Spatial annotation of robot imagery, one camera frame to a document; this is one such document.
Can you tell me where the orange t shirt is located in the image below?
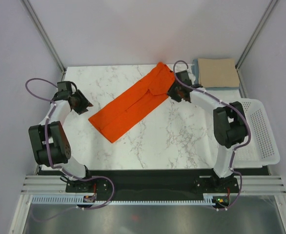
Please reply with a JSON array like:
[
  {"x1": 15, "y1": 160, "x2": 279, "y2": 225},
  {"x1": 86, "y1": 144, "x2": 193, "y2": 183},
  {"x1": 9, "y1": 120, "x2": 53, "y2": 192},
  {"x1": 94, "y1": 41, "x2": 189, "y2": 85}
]
[{"x1": 88, "y1": 62, "x2": 175, "y2": 143}]

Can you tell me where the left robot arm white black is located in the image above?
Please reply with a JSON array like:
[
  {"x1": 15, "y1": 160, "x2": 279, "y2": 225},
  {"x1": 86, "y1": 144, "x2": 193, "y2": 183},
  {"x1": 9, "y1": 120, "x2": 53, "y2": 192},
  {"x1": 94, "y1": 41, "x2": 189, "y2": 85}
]
[{"x1": 25, "y1": 78, "x2": 94, "y2": 192}]

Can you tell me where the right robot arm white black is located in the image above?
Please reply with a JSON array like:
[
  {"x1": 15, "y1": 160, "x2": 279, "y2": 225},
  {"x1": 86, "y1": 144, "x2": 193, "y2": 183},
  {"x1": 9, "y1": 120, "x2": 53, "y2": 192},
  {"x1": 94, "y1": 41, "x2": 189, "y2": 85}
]
[{"x1": 167, "y1": 71, "x2": 251, "y2": 192}]

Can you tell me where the folded blue t shirt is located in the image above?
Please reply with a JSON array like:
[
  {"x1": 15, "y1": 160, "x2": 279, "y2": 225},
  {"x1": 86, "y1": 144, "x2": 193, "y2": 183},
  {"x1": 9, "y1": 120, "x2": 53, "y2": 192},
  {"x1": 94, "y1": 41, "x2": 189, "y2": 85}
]
[{"x1": 191, "y1": 58, "x2": 240, "y2": 92}]

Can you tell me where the folded beige t shirt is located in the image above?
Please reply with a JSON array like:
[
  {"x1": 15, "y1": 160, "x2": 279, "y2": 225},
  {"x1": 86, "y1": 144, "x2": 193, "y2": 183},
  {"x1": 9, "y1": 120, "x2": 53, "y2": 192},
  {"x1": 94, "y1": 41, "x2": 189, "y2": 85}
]
[{"x1": 197, "y1": 58, "x2": 240, "y2": 88}]

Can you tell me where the white plastic basket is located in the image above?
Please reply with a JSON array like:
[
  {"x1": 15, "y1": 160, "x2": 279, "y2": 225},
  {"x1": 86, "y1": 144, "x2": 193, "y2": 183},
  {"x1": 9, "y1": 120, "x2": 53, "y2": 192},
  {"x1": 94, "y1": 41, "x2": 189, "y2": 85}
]
[{"x1": 233, "y1": 98, "x2": 280, "y2": 168}]

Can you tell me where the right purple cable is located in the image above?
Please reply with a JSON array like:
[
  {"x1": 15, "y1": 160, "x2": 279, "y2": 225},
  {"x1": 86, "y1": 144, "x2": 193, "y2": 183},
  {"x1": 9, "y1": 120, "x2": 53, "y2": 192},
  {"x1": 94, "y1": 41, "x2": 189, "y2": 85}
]
[{"x1": 173, "y1": 60, "x2": 252, "y2": 195}]

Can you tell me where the purple cable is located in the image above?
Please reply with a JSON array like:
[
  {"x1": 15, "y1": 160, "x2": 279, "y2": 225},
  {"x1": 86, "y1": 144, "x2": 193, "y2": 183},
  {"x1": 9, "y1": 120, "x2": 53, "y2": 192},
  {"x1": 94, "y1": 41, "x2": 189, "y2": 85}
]
[
  {"x1": 25, "y1": 78, "x2": 114, "y2": 195},
  {"x1": 173, "y1": 60, "x2": 252, "y2": 195}
]

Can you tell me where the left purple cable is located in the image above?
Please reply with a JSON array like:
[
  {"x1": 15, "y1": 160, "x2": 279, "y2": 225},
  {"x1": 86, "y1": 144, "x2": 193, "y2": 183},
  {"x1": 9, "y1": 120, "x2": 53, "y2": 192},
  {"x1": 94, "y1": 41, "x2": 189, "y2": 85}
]
[{"x1": 25, "y1": 78, "x2": 114, "y2": 195}]

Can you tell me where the left aluminium frame post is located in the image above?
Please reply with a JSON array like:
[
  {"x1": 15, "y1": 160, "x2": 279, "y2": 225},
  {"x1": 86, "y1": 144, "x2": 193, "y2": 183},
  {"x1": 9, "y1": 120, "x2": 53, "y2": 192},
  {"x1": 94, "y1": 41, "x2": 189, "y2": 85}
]
[{"x1": 20, "y1": 0, "x2": 66, "y2": 74}]

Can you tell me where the aluminium frame post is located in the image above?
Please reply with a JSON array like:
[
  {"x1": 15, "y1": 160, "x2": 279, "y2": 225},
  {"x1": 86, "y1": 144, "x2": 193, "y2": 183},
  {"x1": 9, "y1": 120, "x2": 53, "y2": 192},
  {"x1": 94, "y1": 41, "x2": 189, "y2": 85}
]
[
  {"x1": 235, "y1": 0, "x2": 280, "y2": 70},
  {"x1": 20, "y1": 0, "x2": 66, "y2": 74}
]

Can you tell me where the white slotted cable duct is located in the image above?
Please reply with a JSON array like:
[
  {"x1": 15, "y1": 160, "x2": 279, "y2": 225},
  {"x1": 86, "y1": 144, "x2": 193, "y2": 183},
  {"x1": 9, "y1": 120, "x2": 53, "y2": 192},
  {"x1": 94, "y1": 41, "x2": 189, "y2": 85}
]
[{"x1": 30, "y1": 193, "x2": 239, "y2": 205}]

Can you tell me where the right aluminium frame post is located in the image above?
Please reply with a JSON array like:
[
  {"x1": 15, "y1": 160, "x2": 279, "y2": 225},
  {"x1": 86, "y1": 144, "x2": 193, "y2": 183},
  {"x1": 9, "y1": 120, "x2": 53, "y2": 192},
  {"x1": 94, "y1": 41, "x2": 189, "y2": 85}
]
[{"x1": 235, "y1": 0, "x2": 280, "y2": 70}]

